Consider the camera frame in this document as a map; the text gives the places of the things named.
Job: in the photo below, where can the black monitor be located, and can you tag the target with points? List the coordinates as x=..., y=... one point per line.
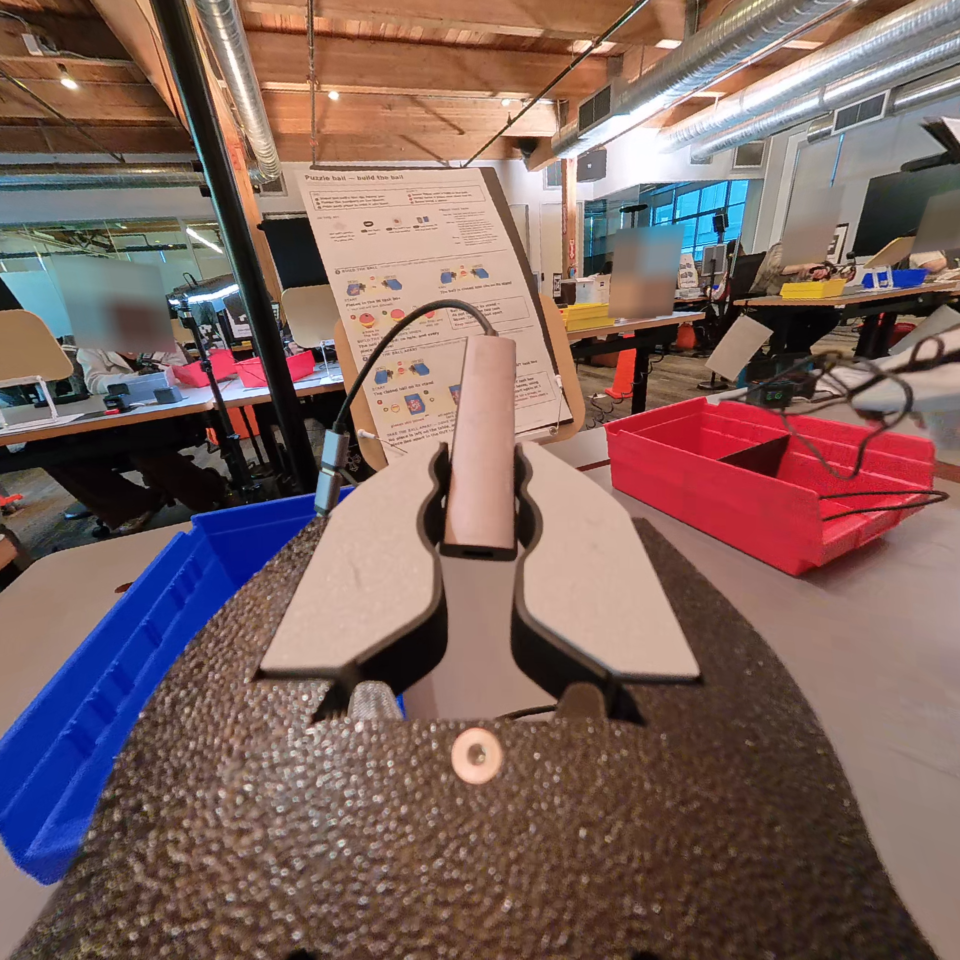
x=900, y=210

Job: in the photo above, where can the blue plastic bin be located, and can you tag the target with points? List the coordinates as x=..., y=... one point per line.
x=112, y=660

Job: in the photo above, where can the black camera tripod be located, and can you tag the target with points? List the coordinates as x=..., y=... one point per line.
x=196, y=330

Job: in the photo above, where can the white office desk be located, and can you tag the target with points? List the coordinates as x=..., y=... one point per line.
x=112, y=420

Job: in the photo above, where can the beige and black display board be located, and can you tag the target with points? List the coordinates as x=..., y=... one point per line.
x=307, y=315

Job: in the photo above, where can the silver ventilation duct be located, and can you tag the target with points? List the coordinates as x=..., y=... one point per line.
x=240, y=82
x=675, y=82
x=825, y=82

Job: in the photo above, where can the orange traffic cone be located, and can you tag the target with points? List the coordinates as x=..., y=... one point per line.
x=621, y=375

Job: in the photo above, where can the white sign card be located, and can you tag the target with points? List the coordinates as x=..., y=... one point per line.
x=739, y=349

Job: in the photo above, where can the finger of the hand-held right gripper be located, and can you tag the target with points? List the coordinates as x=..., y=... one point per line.
x=934, y=345
x=915, y=397

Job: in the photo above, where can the small red bin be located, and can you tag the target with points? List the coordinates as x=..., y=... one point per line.
x=274, y=369
x=202, y=371

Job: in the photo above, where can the red plastic bin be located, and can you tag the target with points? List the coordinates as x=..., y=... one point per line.
x=712, y=510

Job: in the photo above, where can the instruction sheet on clipboard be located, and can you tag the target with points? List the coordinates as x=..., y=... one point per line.
x=570, y=390

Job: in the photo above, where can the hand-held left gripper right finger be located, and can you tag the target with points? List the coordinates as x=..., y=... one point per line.
x=600, y=577

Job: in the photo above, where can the small blue bin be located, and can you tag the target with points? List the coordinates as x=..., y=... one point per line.
x=892, y=279

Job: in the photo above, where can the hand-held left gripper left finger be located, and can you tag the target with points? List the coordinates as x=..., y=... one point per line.
x=352, y=570

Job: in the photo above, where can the yellow plastic bin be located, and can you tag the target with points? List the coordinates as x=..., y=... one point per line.
x=585, y=315
x=814, y=289

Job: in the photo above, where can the wooden office desk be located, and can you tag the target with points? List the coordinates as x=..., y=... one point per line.
x=862, y=296
x=637, y=326

